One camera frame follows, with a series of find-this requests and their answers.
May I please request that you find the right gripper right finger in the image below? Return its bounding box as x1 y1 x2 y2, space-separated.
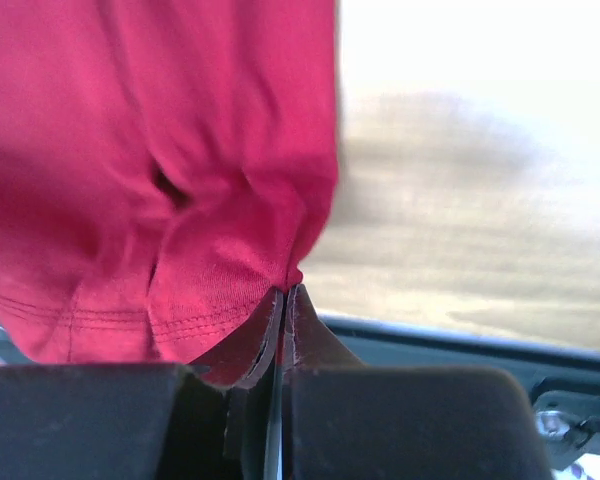
284 284 364 369

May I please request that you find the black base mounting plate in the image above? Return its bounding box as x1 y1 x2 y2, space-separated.
319 313 600 399

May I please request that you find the dark red t shirt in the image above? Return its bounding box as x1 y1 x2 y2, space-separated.
0 1 338 363

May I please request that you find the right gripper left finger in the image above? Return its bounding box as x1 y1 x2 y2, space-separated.
189 288 285 389

